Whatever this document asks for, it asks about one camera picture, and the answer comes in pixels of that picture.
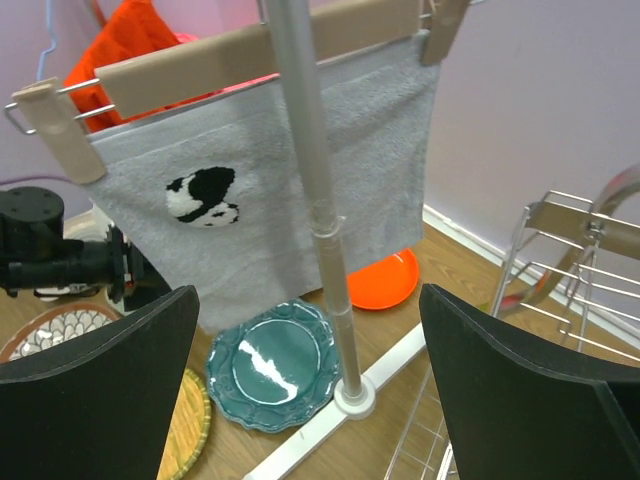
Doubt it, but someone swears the orange plastic plate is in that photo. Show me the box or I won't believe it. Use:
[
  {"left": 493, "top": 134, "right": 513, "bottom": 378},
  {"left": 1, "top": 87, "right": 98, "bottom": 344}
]
[{"left": 347, "top": 248, "right": 420, "bottom": 311}]

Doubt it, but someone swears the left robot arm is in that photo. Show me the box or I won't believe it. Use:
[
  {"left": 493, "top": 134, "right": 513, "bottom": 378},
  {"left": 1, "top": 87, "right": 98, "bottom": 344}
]
[{"left": 1, "top": 186, "right": 171, "bottom": 311}]

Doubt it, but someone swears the woven bamboo plate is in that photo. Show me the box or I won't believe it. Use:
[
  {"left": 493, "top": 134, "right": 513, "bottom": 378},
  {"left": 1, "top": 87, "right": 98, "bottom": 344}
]
[{"left": 157, "top": 368, "right": 211, "bottom": 480}]

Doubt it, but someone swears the orange garment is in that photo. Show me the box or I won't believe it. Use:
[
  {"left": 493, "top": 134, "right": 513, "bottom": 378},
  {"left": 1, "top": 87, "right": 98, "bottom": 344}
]
[{"left": 63, "top": 0, "right": 280, "bottom": 134}]

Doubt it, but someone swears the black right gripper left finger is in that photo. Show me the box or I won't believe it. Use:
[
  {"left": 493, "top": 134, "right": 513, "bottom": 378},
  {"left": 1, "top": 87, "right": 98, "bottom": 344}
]
[{"left": 1, "top": 286, "right": 200, "bottom": 479}]

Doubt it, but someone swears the metal dish rack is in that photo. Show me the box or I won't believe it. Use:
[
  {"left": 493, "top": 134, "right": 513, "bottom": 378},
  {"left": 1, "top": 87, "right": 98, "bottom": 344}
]
[{"left": 386, "top": 166, "right": 639, "bottom": 479}]

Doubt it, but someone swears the grey panda towel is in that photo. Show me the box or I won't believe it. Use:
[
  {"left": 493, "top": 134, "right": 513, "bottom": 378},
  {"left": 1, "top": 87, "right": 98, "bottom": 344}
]
[{"left": 88, "top": 32, "right": 440, "bottom": 333}]

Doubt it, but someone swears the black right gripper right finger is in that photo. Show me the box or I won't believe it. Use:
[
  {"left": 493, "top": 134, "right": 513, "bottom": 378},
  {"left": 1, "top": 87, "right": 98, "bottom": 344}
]
[{"left": 419, "top": 284, "right": 639, "bottom": 479}]

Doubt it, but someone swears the teal scalloped plate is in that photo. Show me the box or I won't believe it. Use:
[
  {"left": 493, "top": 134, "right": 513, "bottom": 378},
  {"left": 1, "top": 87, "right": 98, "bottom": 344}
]
[{"left": 205, "top": 299, "right": 341, "bottom": 434}]

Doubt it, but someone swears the white clothes rack frame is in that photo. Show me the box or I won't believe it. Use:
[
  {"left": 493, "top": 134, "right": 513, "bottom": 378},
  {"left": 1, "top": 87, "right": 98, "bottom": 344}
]
[{"left": 246, "top": 1, "right": 424, "bottom": 479}]

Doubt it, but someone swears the beige clip hanger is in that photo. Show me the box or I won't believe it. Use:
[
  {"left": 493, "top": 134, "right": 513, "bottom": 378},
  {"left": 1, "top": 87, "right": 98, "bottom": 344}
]
[{"left": 4, "top": 1, "right": 471, "bottom": 185}]

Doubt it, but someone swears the brown rim floral plate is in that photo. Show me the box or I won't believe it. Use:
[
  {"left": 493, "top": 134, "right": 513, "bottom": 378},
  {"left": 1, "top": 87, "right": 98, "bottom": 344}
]
[{"left": 1, "top": 301, "right": 121, "bottom": 363}]

